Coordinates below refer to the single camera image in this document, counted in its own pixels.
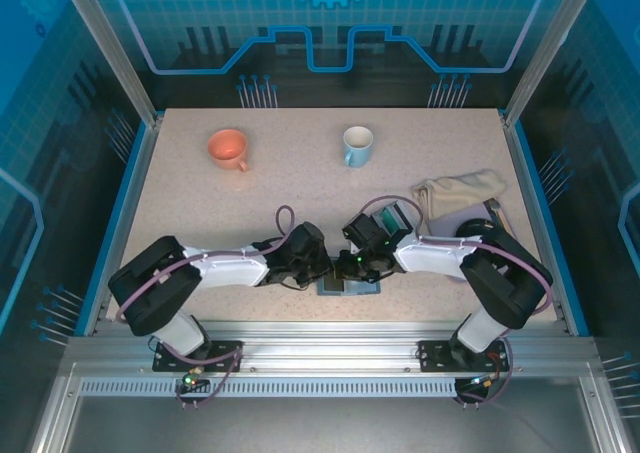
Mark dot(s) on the blue card holder wallet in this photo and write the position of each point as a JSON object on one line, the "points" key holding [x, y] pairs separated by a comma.
{"points": [[367, 288]]}

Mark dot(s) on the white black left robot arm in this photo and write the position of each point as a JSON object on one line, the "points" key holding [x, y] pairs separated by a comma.
{"points": [[225, 270]]}

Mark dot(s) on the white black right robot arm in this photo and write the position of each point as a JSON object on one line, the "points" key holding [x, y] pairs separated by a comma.
{"points": [[430, 258]]}

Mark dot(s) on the green credit card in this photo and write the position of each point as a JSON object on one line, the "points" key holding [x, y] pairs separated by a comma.
{"points": [[391, 219]]}

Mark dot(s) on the lavender placemat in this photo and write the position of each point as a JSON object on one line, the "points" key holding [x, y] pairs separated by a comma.
{"points": [[450, 223]]}

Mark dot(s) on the black round plate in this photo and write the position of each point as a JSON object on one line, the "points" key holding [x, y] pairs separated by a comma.
{"points": [[472, 228]]}

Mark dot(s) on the light blue mug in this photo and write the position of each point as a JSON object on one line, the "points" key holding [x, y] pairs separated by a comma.
{"points": [[356, 150]]}

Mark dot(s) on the beige folded cloth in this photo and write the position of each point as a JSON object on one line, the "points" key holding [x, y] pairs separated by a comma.
{"points": [[465, 188]]}

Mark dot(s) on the wooden chopstick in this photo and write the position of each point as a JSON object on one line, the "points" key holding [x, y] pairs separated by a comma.
{"points": [[507, 223]]}

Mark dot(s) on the orange ceramic cup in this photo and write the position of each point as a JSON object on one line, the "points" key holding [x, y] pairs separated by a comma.
{"points": [[227, 145]]}

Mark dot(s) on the small board with green light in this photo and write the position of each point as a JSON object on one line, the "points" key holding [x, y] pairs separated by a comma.
{"points": [[192, 383]]}

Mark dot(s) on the small board with orange connector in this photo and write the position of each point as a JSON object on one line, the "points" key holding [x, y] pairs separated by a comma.
{"points": [[480, 382]]}

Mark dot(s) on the aluminium mounting rail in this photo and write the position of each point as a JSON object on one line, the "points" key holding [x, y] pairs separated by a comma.
{"points": [[325, 343]]}

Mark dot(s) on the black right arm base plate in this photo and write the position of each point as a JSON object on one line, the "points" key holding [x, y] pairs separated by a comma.
{"points": [[432, 355]]}

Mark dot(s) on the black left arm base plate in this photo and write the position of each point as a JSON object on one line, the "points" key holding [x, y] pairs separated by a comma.
{"points": [[225, 355]]}

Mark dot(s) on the aluminium right table side rail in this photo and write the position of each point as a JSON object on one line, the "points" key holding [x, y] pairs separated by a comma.
{"points": [[526, 173]]}

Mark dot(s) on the aluminium table side rail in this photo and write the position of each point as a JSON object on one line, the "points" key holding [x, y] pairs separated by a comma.
{"points": [[526, 173], [129, 208]]}

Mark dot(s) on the aluminium left table side rail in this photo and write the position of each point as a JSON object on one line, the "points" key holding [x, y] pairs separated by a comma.
{"points": [[129, 208]]}

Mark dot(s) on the aluminium right frame post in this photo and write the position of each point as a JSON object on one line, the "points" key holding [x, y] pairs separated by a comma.
{"points": [[545, 48]]}

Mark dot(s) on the aluminium frame post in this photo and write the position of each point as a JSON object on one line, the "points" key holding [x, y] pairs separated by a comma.
{"points": [[545, 48], [115, 58]]}

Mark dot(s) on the aluminium left frame post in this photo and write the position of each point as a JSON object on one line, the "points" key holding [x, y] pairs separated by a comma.
{"points": [[115, 58]]}

